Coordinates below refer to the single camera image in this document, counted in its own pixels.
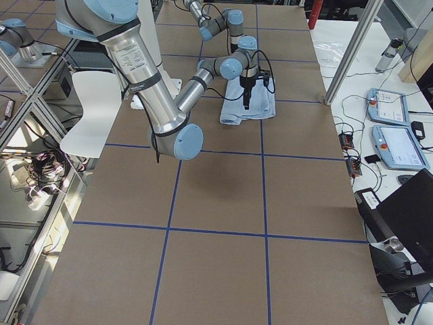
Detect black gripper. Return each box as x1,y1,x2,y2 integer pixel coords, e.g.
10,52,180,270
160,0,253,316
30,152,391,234
240,75,257,110

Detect light blue button-up shirt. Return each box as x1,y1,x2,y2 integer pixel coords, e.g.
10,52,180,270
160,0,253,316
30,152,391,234
220,77,276,125

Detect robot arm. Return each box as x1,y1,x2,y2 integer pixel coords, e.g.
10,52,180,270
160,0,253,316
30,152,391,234
55,1,258,160
181,0,244,54

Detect clear plastic bag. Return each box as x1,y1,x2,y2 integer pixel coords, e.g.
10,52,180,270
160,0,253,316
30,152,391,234
313,41,346,68

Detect upper orange black adapter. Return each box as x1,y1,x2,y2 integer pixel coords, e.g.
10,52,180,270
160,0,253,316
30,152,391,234
338,132,355,150

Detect orange black adapter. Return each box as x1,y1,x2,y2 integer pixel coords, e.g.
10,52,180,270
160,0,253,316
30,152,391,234
346,157,362,179
338,132,355,150

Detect red cylinder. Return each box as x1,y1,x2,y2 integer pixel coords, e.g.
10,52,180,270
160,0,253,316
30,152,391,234
308,0,323,30

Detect lower orange black adapter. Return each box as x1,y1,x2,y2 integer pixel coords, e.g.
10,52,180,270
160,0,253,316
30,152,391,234
346,157,362,179

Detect upper blue teach pendant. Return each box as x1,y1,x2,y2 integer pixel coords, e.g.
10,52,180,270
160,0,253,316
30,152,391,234
367,88,410,126

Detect blue teach pendant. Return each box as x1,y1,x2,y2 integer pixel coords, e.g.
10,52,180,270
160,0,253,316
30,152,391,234
367,88,410,126
371,125,430,171

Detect small black device on table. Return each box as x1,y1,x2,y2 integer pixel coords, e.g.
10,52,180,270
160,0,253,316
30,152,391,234
364,154,381,164

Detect clear water bottle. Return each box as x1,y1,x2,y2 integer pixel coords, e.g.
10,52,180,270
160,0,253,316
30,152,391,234
375,38,404,73

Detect lower blue teach pendant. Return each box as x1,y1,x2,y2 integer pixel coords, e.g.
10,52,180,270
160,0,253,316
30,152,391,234
371,125,430,171

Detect black power brick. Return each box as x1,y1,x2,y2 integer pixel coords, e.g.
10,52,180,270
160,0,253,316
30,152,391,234
411,121,426,141

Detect black monitor and stand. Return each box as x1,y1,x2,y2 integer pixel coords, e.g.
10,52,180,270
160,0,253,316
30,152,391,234
355,169,432,314

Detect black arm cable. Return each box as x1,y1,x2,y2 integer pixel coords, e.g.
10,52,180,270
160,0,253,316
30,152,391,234
206,49,277,102

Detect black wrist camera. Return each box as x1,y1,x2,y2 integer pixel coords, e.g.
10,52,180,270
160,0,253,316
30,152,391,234
257,69,271,87

